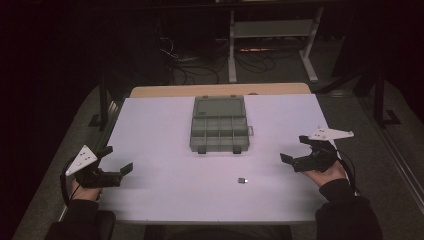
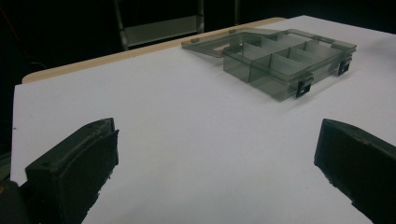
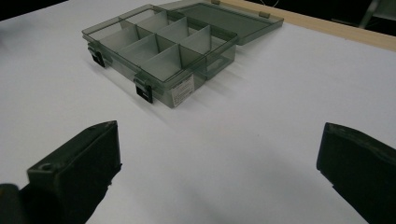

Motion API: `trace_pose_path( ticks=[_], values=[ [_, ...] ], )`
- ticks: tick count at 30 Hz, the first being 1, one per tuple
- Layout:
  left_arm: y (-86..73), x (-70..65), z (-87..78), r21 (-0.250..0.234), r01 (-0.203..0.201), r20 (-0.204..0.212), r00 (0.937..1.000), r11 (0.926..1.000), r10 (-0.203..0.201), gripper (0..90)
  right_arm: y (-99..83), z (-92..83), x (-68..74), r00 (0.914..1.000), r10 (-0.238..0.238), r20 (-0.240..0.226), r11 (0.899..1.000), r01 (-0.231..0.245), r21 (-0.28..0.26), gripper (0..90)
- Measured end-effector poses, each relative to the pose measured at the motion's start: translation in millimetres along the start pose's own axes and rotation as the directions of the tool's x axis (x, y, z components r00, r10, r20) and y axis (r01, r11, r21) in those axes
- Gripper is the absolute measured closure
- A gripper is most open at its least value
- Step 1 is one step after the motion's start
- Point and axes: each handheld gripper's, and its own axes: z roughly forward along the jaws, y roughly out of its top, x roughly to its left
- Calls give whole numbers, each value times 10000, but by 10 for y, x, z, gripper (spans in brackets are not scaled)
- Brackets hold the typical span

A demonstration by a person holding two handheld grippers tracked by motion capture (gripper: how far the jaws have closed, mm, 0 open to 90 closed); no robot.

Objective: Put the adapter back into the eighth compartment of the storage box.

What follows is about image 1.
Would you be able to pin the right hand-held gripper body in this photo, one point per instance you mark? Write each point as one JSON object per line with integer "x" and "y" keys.
{"x": 319, "y": 160}

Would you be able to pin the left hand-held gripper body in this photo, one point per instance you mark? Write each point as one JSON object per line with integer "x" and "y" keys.
{"x": 100, "y": 179}

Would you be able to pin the person's right hand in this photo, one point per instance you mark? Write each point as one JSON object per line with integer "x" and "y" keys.
{"x": 328, "y": 176}

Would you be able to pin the person's left hand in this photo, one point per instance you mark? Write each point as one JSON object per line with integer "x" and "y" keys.
{"x": 86, "y": 193}

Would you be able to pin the white table mat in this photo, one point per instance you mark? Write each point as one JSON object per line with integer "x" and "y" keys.
{"x": 173, "y": 173}

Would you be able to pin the small metal adapter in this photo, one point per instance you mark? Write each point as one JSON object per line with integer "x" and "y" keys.
{"x": 242, "y": 180}

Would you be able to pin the grey plastic organizer box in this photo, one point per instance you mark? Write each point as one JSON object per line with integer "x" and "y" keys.
{"x": 219, "y": 131}

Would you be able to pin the black metal stand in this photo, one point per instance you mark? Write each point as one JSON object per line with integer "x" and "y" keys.
{"x": 380, "y": 100}

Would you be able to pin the white metal desk frame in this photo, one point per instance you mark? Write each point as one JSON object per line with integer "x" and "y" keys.
{"x": 273, "y": 29}

